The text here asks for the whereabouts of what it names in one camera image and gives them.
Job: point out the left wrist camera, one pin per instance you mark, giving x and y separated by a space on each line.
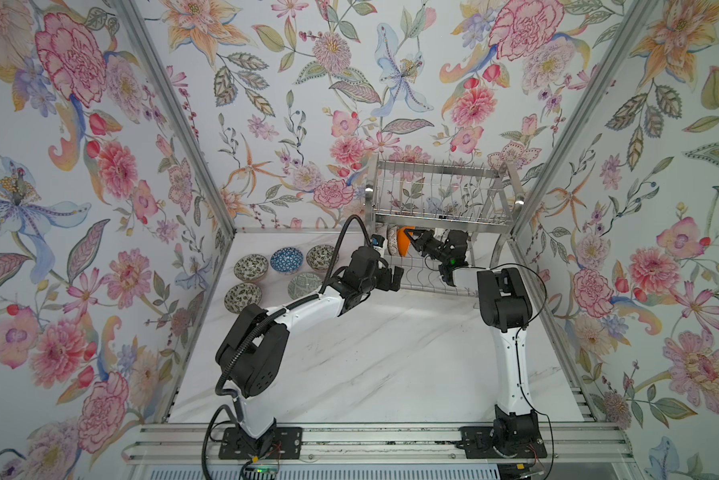
379 244

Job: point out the blue pattern bowl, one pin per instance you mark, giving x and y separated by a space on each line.
286 260

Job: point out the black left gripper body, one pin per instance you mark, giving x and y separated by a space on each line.
378 279

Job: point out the dark floral bowl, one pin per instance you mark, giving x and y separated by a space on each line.
240 296

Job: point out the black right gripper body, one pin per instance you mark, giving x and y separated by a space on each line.
438 252

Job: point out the plain white bowl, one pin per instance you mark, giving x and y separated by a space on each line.
403 241

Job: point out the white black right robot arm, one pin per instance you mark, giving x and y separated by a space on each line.
505 308

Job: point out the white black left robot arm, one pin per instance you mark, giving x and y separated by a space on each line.
251 354

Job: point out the green leaf pattern bowl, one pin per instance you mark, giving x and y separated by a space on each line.
251 268

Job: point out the dark speckled bowl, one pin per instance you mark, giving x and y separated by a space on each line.
319 257

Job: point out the two-tier steel dish rack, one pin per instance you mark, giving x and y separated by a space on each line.
442 196

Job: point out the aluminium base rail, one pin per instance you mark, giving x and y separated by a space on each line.
391 443

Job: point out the brown mandala pattern bowl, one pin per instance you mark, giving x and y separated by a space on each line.
392 244

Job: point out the pale green pattern bowl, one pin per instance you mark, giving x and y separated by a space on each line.
303 284

